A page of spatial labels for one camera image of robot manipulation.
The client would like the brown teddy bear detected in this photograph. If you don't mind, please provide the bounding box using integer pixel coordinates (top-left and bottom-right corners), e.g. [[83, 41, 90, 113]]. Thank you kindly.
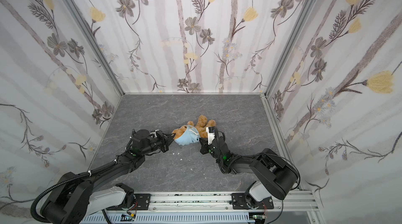
[[172, 115, 216, 140]]

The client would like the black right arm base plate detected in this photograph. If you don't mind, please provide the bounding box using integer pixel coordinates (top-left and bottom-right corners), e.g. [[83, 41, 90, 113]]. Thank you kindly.
[[230, 193, 274, 210]]

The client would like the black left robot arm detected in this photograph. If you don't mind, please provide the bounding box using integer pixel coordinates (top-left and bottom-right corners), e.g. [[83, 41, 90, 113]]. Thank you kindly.
[[30, 129, 175, 224]]

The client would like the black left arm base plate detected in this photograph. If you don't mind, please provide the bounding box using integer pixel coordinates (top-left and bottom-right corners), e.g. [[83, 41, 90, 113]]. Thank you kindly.
[[106, 193, 151, 211]]

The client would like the black corrugated cable conduit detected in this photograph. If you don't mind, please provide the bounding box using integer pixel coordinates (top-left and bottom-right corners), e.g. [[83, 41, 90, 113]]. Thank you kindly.
[[30, 170, 92, 224]]

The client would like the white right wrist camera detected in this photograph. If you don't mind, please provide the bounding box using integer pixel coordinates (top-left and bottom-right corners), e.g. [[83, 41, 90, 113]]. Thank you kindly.
[[206, 126, 217, 145]]

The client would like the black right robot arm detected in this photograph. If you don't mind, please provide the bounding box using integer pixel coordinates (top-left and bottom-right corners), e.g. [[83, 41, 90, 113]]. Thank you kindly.
[[199, 131, 300, 200]]

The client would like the white perforated cable tray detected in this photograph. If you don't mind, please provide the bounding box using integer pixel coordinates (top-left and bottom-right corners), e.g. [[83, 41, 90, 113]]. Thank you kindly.
[[81, 212, 255, 224]]

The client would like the aluminium corner post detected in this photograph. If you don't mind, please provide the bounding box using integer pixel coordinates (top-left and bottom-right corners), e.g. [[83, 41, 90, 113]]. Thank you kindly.
[[264, 0, 317, 97], [62, 0, 125, 96]]

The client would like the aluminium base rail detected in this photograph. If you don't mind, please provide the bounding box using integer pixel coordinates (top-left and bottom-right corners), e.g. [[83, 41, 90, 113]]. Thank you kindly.
[[96, 191, 324, 224]]

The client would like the aluminium corner post left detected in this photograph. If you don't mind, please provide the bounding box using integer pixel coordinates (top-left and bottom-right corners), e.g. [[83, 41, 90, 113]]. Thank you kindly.
[[62, 0, 125, 96]]

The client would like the light blue teddy hoodie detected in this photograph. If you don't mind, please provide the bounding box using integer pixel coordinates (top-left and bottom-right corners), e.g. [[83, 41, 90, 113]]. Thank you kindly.
[[172, 125, 200, 145]]

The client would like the aluminium corner post right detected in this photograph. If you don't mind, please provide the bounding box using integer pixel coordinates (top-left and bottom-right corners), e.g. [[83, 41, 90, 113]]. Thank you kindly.
[[264, 0, 317, 97]]

